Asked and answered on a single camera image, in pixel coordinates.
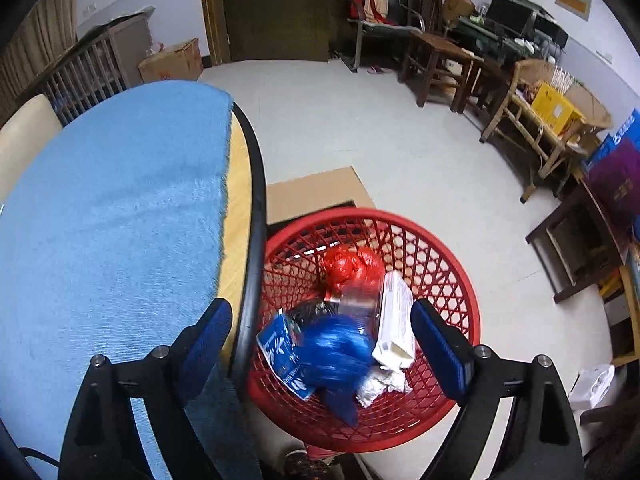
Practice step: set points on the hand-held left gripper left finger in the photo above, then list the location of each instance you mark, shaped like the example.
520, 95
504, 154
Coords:
205, 350

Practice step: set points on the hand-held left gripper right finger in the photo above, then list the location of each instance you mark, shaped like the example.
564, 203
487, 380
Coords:
440, 350

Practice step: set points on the white medicine box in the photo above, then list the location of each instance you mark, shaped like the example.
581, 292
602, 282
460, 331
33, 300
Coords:
392, 320

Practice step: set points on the white tissue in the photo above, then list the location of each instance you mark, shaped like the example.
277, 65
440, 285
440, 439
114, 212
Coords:
375, 385

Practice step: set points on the dark blue medicine box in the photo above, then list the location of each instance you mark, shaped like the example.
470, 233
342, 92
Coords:
280, 355

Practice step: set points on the red plastic basket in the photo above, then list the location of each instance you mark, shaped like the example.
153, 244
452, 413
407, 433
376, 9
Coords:
440, 270

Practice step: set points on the clear plastic bag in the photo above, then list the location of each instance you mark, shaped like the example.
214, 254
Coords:
357, 305

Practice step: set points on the blue plastic bag ball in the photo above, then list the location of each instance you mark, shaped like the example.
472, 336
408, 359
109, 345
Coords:
335, 355

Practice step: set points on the black plastic bag ball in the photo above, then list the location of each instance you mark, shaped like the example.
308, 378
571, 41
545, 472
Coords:
310, 312

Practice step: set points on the red plastic bag ball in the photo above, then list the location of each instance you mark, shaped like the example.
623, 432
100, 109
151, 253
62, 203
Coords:
350, 267

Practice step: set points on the round wooden table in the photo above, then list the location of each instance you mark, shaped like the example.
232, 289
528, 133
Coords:
240, 210

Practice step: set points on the person's floral clothing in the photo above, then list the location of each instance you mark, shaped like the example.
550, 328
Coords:
305, 465

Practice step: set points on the white plastic device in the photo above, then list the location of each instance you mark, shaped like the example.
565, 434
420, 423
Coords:
592, 385

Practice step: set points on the blue tablecloth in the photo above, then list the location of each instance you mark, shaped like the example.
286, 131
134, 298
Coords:
110, 200

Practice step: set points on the flat cardboard sheet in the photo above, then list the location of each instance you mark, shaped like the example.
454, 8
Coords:
310, 190

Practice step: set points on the dark wooden low table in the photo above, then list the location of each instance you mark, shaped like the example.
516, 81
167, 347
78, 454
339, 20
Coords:
575, 210

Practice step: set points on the purple gift box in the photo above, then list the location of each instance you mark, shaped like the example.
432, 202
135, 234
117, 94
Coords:
617, 180

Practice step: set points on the bamboo armchair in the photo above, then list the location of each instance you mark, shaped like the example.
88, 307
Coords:
525, 105

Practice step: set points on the yellow cardboard box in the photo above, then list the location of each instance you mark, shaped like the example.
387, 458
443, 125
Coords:
552, 107

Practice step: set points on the beige leather sofa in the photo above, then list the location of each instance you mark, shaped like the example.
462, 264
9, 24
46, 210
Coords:
25, 130

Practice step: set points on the blue printed box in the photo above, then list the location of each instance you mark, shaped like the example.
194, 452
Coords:
625, 132

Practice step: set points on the pink slipper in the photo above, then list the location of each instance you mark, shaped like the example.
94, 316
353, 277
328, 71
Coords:
380, 70

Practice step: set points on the open brown cardboard box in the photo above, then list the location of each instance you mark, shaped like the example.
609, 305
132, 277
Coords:
590, 105

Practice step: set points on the large cardboard box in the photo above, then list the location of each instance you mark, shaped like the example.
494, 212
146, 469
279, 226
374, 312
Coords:
170, 62

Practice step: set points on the wooden crib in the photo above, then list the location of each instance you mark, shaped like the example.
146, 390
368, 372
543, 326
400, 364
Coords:
85, 75

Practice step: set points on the dark wooden chair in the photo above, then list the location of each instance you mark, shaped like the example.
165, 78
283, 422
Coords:
440, 47

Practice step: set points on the metal chair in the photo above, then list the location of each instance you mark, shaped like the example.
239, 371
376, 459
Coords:
380, 30

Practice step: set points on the wooden double door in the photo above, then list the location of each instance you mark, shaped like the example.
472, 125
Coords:
275, 20

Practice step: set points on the black monitor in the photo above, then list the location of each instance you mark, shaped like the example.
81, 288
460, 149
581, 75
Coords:
507, 15

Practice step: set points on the small cardboard box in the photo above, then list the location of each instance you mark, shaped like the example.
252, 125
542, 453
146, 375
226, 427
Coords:
457, 6

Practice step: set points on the beige curtain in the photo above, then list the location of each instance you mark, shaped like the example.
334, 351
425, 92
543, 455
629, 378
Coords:
30, 45

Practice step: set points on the orange wall sign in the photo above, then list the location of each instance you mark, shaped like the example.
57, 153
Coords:
572, 1

